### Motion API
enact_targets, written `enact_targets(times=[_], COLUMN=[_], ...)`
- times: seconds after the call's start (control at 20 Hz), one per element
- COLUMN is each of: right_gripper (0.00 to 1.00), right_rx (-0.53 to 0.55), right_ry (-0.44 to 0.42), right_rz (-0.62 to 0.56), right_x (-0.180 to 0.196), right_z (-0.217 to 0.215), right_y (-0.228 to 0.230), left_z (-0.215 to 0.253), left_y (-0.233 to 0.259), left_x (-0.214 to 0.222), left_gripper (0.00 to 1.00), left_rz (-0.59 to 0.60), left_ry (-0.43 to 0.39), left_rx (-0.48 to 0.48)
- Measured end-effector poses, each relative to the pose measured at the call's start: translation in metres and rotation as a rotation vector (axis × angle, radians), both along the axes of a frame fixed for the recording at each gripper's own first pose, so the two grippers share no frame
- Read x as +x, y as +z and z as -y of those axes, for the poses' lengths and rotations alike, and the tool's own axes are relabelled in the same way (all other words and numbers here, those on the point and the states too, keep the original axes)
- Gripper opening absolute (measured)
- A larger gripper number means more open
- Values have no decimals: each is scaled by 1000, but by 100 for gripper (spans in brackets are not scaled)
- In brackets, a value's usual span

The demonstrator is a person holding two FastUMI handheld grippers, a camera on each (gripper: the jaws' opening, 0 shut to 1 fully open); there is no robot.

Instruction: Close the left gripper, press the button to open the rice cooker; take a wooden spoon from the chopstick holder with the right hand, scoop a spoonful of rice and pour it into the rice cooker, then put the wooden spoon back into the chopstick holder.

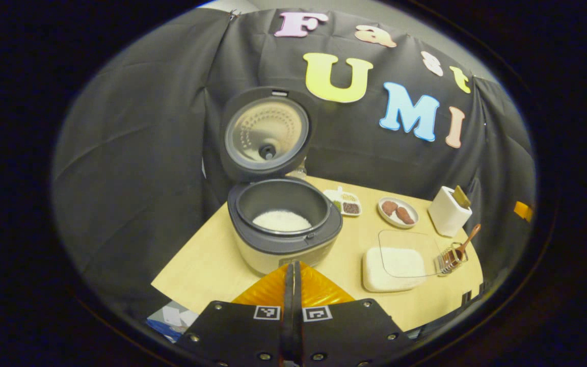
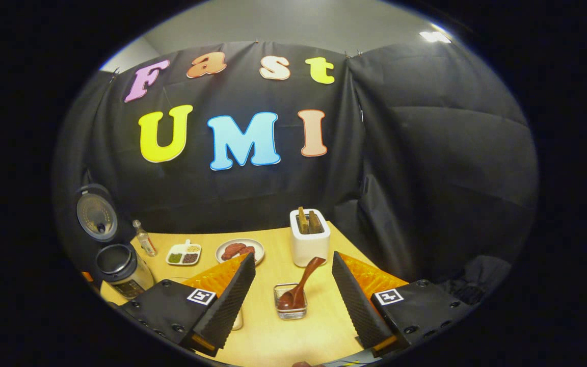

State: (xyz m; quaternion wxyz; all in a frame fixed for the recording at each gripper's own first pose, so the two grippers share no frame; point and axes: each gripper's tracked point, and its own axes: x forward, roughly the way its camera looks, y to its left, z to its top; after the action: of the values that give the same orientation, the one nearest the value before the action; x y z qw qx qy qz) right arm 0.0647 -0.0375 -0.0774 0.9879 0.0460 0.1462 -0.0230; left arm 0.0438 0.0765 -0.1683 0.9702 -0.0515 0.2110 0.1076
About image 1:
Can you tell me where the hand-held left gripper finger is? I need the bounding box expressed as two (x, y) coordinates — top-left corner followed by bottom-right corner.
(176, 261), (294, 367)
(293, 261), (414, 367)

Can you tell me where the wooden spoon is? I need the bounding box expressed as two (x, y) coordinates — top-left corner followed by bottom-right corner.
(441, 223), (482, 271)

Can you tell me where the grey rice cooker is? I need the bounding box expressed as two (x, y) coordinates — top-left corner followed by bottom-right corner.
(220, 87), (343, 276)

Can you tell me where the white rice heap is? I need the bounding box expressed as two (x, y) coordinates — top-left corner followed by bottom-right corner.
(252, 209), (313, 233)

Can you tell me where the clear chopstick holder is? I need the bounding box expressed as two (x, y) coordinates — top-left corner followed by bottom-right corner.
(436, 242), (469, 276)

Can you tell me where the white rice box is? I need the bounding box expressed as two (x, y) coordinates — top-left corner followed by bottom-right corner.
(362, 230), (445, 294)

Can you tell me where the brown toast slice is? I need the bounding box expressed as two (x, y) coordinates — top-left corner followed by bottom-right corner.
(451, 185), (471, 209)

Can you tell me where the white toaster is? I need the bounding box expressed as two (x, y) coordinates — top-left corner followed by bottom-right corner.
(428, 186), (473, 238)

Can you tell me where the white divided bean dish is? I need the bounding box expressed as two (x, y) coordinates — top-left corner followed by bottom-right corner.
(323, 187), (363, 217)

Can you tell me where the blue white packet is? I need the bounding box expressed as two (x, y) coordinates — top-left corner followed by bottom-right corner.
(146, 301), (200, 343)

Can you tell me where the white round plate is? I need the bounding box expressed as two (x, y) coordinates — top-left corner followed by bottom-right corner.
(377, 197), (419, 228)

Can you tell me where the black backdrop cloth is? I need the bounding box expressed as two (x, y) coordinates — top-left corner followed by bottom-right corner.
(51, 8), (536, 322)

